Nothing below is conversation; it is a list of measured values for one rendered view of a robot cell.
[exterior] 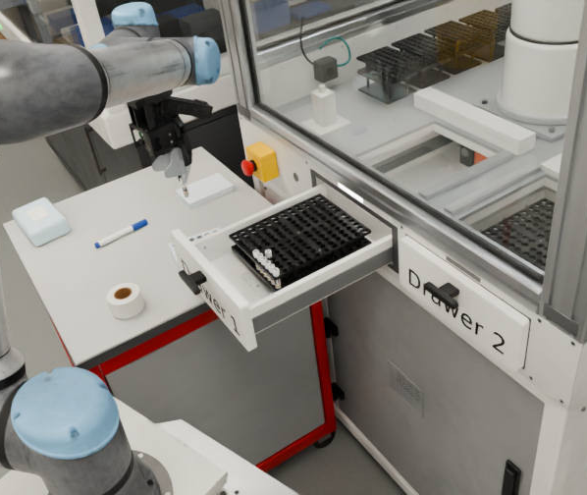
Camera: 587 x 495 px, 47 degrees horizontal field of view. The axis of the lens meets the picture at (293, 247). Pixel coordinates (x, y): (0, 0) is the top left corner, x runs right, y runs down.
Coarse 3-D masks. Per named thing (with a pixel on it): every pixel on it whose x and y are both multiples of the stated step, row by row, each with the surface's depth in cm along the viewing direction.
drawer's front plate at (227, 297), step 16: (176, 240) 131; (192, 256) 125; (192, 272) 130; (208, 272) 120; (208, 288) 124; (224, 288) 116; (208, 304) 130; (224, 304) 120; (240, 304) 112; (224, 320) 124; (240, 320) 114; (240, 336) 119
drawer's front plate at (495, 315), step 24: (408, 240) 121; (408, 264) 123; (432, 264) 116; (408, 288) 126; (480, 288) 109; (480, 312) 109; (504, 312) 104; (480, 336) 112; (504, 336) 107; (504, 360) 109
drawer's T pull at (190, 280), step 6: (198, 270) 124; (180, 276) 124; (186, 276) 123; (192, 276) 123; (198, 276) 122; (204, 276) 122; (186, 282) 122; (192, 282) 121; (198, 282) 122; (204, 282) 123; (192, 288) 120; (198, 288) 120
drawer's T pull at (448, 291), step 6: (426, 288) 114; (432, 288) 113; (438, 288) 112; (444, 288) 112; (450, 288) 112; (456, 288) 112; (432, 294) 113; (438, 294) 111; (444, 294) 111; (450, 294) 111; (456, 294) 112; (444, 300) 110; (450, 300) 110; (450, 306) 110; (456, 306) 109
